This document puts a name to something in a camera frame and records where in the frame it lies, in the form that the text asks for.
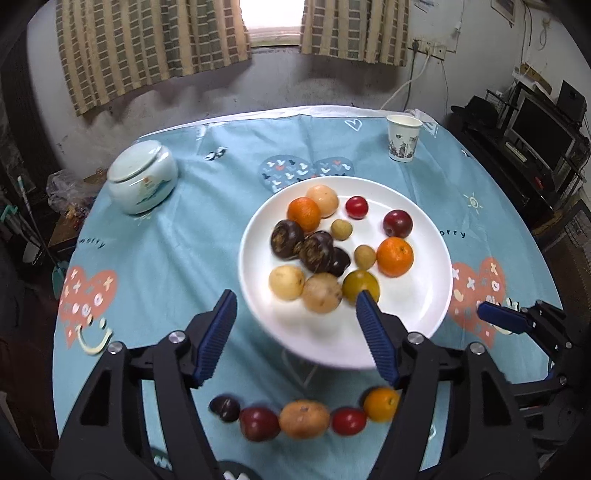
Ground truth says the orange mandarin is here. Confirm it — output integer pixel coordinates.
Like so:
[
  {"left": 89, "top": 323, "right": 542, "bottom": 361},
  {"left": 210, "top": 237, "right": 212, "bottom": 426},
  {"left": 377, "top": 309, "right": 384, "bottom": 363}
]
[
  {"left": 363, "top": 388, "right": 400, "bottom": 423},
  {"left": 376, "top": 236, "right": 415, "bottom": 278},
  {"left": 287, "top": 197, "right": 321, "bottom": 233}
]

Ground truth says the round brown pear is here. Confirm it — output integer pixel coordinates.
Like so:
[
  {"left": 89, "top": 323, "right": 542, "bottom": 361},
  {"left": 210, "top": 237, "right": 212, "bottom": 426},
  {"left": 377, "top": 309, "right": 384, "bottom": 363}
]
[{"left": 302, "top": 272, "right": 344, "bottom": 314}]

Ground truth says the brown-orange oval fruit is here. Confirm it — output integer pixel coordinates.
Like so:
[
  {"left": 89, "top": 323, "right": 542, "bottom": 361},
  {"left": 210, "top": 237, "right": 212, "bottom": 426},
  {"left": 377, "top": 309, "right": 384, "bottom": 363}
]
[{"left": 278, "top": 400, "right": 331, "bottom": 439}]

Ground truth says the small wooden side table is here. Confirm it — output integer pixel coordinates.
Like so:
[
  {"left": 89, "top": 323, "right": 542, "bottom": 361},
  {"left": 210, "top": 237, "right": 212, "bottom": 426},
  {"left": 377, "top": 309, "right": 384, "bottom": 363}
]
[{"left": 46, "top": 203, "right": 98, "bottom": 264}]

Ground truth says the computer monitor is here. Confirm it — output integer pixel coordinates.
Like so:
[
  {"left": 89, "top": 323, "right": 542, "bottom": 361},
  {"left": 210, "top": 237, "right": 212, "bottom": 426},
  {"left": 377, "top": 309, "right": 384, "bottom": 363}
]
[{"left": 503, "top": 95, "right": 578, "bottom": 162}]

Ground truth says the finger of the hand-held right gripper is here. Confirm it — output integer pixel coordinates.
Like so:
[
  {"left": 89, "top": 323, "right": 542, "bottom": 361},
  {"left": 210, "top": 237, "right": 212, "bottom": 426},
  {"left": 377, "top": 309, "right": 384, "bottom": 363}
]
[
  {"left": 508, "top": 381, "right": 561, "bottom": 418},
  {"left": 477, "top": 299, "right": 575, "bottom": 370}
]

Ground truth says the pale yellow fruit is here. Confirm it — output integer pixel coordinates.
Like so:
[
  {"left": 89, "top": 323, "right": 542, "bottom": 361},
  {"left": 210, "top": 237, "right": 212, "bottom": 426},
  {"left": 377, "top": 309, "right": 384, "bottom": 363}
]
[{"left": 269, "top": 264, "right": 306, "bottom": 302}]

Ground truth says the pale green jar lid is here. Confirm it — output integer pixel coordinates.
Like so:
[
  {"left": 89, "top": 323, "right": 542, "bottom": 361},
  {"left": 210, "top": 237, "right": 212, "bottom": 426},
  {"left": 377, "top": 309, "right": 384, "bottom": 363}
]
[{"left": 107, "top": 142, "right": 163, "bottom": 184}]

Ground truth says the black speaker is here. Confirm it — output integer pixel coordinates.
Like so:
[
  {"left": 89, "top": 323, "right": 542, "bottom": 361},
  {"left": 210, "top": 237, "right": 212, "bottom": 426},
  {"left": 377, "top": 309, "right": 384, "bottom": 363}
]
[{"left": 558, "top": 80, "right": 588, "bottom": 121}]

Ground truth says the white round plate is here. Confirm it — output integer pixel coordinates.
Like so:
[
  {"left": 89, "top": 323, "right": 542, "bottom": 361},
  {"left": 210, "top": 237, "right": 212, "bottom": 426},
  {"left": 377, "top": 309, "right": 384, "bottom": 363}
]
[{"left": 238, "top": 175, "right": 453, "bottom": 370}]

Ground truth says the black media stand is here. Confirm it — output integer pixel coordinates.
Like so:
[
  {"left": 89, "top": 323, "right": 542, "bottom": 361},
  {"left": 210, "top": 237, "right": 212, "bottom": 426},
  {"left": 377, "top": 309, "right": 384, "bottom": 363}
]
[{"left": 450, "top": 90, "right": 591, "bottom": 227}]

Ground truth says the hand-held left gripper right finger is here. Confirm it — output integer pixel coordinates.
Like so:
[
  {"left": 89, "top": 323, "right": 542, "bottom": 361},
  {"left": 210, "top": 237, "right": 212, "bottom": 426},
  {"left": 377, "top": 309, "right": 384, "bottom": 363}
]
[{"left": 355, "top": 289, "right": 541, "bottom": 480}]

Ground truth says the clear plastic bag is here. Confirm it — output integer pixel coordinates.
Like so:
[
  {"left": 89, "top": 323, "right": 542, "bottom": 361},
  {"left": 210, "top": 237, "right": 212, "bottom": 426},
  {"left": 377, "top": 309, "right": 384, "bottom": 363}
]
[{"left": 46, "top": 168, "right": 100, "bottom": 217}]

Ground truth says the black hat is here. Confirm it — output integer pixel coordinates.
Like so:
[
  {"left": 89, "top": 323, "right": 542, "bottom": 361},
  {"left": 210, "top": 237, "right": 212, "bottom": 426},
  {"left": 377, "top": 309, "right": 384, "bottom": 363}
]
[{"left": 450, "top": 95, "right": 502, "bottom": 123}]

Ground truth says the bright window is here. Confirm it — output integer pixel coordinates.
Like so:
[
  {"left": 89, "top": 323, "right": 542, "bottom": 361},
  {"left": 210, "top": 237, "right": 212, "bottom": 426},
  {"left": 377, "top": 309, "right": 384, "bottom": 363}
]
[{"left": 238, "top": 0, "right": 308, "bottom": 47}]

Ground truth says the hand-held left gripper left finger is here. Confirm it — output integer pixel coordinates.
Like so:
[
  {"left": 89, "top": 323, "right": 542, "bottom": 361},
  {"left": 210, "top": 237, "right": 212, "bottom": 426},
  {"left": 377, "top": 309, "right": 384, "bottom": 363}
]
[{"left": 53, "top": 289, "right": 238, "bottom": 480}]

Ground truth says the printed paper cup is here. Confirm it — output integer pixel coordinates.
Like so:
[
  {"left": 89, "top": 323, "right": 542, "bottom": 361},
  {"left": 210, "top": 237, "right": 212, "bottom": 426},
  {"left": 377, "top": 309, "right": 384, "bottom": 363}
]
[{"left": 386, "top": 114, "right": 424, "bottom": 163}]

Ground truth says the checked beige curtain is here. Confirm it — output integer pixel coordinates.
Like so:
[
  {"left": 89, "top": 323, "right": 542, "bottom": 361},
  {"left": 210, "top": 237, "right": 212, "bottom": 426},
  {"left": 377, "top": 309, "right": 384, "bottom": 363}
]
[
  {"left": 299, "top": 0, "right": 410, "bottom": 66},
  {"left": 55, "top": 0, "right": 254, "bottom": 116}
]

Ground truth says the dark red plum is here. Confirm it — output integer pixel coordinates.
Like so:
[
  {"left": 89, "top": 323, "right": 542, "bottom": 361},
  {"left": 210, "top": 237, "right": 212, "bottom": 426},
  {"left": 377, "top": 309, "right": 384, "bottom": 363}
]
[
  {"left": 382, "top": 209, "right": 413, "bottom": 239},
  {"left": 239, "top": 406, "right": 281, "bottom": 442}
]

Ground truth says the teal dustpan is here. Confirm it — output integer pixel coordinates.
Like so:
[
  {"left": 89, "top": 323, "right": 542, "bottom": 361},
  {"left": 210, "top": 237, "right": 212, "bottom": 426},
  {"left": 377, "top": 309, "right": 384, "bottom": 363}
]
[{"left": 51, "top": 261, "right": 70, "bottom": 301}]

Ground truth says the white power cable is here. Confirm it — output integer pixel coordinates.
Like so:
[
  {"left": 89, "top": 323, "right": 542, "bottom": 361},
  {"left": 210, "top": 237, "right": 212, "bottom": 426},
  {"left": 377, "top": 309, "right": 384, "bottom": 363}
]
[{"left": 379, "top": 54, "right": 431, "bottom": 112}]

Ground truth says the yellow-green round fruit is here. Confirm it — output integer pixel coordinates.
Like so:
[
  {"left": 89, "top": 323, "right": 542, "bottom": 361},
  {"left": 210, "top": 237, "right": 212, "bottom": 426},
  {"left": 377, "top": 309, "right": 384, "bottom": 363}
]
[{"left": 342, "top": 270, "right": 381, "bottom": 305}]

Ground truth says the pale green ceramic jar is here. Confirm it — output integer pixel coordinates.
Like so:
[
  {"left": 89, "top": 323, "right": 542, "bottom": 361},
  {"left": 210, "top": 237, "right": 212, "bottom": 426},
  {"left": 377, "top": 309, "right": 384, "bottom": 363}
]
[{"left": 107, "top": 141, "right": 179, "bottom": 215}]

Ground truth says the tan round fruit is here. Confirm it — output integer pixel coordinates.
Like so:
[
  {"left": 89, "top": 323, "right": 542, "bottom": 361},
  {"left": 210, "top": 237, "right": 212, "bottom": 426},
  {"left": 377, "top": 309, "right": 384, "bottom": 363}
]
[{"left": 305, "top": 185, "right": 340, "bottom": 219}]

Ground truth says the dark water chestnut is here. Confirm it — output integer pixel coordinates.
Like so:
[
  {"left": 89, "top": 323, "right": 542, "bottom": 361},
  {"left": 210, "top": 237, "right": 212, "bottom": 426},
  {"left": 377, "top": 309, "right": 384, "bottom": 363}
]
[
  {"left": 298, "top": 232, "right": 336, "bottom": 273},
  {"left": 329, "top": 247, "right": 352, "bottom": 278},
  {"left": 209, "top": 395, "right": 241, "bottom": 424},
  {"left": 270, "top": 220, "right": 305, "bottom": 257}
]

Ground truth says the white power strip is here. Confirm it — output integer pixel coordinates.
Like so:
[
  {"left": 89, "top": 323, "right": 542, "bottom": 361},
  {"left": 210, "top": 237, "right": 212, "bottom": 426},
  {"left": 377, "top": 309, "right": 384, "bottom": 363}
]
[{"left": 411, "top": 38, "right": 448, "bottom": 59}]

